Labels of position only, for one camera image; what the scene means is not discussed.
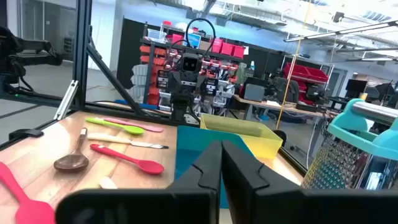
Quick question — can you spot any wooden workbench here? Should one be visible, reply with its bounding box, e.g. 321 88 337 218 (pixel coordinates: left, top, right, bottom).
231 93 340 131

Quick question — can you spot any green silicone spoon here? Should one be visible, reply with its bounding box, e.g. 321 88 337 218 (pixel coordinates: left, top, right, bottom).
85 117 146 136

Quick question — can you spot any pink silicone spatula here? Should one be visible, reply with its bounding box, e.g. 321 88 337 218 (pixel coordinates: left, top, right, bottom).
104 118 164 133

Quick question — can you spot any red silicone spoon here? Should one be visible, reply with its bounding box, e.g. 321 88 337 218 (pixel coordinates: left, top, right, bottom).
90 144 165 175

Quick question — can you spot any black shelf with red bins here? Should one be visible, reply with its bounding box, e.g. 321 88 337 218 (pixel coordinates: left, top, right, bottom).
138 20 249 113

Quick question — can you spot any teal metal box grater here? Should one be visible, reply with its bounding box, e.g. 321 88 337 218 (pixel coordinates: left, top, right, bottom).
301 98 398 190

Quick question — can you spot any red silicone spatula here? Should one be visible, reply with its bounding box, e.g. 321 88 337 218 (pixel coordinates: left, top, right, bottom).
0 161 56 224

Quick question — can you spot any ceiling light fixture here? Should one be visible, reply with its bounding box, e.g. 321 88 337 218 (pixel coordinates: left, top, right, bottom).
283 20 398 43

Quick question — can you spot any dark brown wooden spoon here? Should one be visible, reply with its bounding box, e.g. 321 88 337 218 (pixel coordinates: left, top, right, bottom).
53 127 90 174

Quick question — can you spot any black aluminium table frame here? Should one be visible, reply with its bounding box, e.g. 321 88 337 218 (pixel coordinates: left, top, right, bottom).
0 0 308 177

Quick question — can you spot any yellow translucent plastic bin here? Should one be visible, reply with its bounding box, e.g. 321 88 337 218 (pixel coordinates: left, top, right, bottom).
200 113 284 159

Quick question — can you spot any black background machine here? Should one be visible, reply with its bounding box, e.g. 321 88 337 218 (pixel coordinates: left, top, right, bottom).
0 26 63 94

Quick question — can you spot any yellow hanging cable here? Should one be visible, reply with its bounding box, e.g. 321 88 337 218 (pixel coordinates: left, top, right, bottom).
275 0 312 130

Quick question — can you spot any black table clamp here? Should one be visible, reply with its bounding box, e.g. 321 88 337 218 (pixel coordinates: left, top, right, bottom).
8 128 44 141

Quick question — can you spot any red bin cart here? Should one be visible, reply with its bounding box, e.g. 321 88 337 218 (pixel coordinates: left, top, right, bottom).
281 62 329 106

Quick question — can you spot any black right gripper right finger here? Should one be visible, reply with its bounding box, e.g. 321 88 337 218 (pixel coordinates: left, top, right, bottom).
221 139 398 224

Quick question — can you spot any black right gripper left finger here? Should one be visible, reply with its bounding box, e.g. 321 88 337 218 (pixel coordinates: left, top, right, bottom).
55 139 223 224

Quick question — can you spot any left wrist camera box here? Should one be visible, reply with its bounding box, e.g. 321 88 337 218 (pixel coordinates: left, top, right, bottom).
181 52 201 73

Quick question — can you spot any cream handled table knife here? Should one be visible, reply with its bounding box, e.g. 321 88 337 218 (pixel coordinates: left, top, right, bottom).
87 133 170 149

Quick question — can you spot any silver aluminium bracket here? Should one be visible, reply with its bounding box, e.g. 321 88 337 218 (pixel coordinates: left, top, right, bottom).
54 80 79 121

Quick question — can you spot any blue plastic bin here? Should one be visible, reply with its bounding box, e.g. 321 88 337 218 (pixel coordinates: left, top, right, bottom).
175 126 252 209

